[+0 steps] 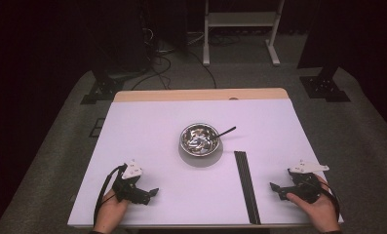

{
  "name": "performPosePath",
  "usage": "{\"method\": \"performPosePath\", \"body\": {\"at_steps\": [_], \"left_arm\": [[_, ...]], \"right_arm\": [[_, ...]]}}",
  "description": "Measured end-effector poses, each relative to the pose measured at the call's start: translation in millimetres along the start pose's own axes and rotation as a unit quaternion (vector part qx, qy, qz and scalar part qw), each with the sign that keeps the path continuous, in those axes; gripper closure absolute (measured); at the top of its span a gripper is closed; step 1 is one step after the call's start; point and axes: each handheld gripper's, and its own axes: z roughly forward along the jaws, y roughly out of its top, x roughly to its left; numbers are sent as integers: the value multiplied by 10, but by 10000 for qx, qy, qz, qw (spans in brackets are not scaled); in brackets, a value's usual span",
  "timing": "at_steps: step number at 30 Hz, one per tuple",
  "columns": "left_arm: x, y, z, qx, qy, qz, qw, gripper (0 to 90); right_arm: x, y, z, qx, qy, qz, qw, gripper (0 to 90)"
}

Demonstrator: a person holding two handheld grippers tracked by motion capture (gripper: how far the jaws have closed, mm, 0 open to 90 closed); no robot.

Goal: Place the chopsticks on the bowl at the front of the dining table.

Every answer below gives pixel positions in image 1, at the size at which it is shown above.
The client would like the white metal stand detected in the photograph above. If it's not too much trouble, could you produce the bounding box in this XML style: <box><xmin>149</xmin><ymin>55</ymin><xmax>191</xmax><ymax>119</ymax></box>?
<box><xmin>202</xmin><ymin>0</ymin><xmax>286</xmax><ymax>67</ymax></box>

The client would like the wooden table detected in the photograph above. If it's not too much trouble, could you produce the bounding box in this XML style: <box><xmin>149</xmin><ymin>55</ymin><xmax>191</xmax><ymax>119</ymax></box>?
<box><xmin>112</xmin><ymin>87</ymin><xmax>291</xmax><ymax>103</ymax></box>

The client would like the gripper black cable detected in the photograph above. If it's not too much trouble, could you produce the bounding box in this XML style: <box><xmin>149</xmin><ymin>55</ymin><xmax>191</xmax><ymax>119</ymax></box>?
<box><xmin>311</xmin><ymin>176</ymin><xmax>341</xmax><ymax>219</ymax></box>
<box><xmin>93</xmin><ymin>164</ymin><xmax>129</xmax><ymax>227</ymax></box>

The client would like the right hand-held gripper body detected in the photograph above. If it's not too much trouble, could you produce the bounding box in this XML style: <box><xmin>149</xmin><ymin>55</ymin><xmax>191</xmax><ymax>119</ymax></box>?
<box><xmin>283</xmin><ymin>159</ymin><xmax>330</xmax><ymax>205</ymax></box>

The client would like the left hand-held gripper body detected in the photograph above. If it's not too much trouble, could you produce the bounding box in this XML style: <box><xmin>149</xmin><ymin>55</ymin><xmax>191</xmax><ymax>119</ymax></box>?
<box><xmin>112</xmin><ymin>159</ymin><xmax>150</xmax><ymax>204</ymax></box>

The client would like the person's left hand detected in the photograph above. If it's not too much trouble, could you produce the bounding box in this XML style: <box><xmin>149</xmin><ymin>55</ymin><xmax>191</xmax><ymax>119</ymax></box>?
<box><xmin>93</xmin><ymin>190</ymin><xmax>131</xmax><ymax>234</ymax></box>

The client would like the white table sheet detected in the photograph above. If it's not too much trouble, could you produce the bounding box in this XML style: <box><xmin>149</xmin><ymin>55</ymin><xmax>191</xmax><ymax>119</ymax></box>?
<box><xmin>67</xmin><ymin>98</ymin><xmax>345</xmax><ymax>227</ymax></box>

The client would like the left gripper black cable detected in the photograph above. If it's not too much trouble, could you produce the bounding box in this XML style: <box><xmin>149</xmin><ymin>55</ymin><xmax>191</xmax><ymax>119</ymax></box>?
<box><xmin>93</xmin><ymin>164</ymin><xmax>129</xmax><ymax>227</ymax></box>

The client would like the black floor cable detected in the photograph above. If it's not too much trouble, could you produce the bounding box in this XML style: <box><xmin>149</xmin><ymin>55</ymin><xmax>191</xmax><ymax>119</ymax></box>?
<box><xmin>185</xmin><ymin>47</ymin><xmax>218</xmax><ymax>90</ymax></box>
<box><xmin>131</xmin><ymin>53</ymin><xmax>174</xmax><ymax>92</ymax></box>

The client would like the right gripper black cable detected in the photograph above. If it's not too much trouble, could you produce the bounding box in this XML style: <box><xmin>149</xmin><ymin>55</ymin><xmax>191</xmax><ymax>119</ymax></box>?
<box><xmin>311</xmin><ymin>176</ymin><xmax>341</xmax><ymax>219</ymax></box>

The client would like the steel bowl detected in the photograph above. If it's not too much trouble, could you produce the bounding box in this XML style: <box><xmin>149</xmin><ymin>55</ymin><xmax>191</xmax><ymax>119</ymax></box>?
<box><xmin>179</xmin><ymin>122</ymin><xmax>221</xmax><ymax>158</ymax></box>

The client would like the person's right hand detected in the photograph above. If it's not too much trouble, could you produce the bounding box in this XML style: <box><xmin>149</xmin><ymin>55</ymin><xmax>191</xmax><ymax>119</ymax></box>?
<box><xmin>287</xmin><ymin>176</ymin><xmax>341</xmax><ymax>233</ymax></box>

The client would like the black stand with base plate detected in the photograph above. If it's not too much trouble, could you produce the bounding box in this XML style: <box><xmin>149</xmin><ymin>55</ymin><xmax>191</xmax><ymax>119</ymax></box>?
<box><xmin>80</xmin><ymin>64</ymin><xmax>126</xmax><ymax>105</ymax></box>
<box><xmin>297</xmin><ymin>62</ymin><xmax>351</xmax><ymax>103</ymax></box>

